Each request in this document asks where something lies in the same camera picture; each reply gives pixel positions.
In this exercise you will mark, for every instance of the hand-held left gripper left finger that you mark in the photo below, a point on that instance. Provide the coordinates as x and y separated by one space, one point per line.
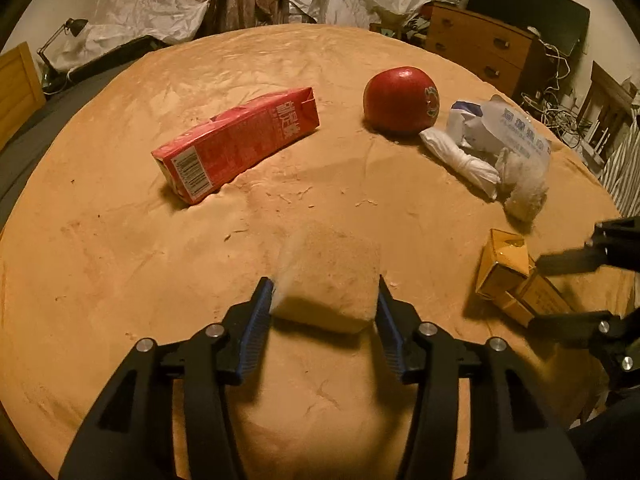
252 330

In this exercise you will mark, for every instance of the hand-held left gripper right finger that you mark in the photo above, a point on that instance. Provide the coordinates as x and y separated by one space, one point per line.
392 340

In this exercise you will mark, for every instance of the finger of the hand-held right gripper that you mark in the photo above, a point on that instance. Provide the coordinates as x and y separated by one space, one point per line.
570 321
570 261

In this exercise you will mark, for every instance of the orange cardboard box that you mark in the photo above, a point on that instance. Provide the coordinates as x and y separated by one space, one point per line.
542 292

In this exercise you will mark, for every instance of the beige sponge block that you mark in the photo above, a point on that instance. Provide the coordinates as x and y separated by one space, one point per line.
330 280

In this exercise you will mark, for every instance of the person's right forearm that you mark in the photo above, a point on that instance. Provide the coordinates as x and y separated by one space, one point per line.
610 440

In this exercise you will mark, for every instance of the small yellow cardboard box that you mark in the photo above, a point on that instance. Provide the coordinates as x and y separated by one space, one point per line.
500 265

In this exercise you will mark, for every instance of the striped shirt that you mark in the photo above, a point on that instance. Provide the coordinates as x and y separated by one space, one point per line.
625 170

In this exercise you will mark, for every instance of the clear bag of fluff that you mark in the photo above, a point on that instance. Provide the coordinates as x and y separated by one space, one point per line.
515 135

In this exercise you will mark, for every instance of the twisted white tissue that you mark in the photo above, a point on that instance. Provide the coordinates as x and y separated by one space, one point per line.
460 160

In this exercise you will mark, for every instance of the brown slatted chair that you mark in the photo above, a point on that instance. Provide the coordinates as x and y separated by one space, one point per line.
607 105

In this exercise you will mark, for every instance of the red drink carton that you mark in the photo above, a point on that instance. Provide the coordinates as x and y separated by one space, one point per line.
235 140

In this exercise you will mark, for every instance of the white computer mouse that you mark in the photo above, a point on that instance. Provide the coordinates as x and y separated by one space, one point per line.
534 30

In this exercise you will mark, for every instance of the wooden dresser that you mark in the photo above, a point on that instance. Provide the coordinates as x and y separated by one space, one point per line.
475 45

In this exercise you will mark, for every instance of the red apple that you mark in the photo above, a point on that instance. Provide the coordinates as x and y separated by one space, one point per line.
395 100

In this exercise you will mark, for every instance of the black monitor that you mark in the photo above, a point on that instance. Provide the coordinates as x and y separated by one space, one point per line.
535 5

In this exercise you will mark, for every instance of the dark grey bed sheet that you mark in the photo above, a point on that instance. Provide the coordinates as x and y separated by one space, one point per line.
27 160

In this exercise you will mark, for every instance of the dark desk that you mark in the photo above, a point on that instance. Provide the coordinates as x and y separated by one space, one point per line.
115 57

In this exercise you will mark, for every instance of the wooden headboard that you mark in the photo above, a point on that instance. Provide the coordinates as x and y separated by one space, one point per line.
17 90

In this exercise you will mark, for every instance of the black desk lamp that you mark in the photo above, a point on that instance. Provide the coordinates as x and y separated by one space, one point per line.
76 25

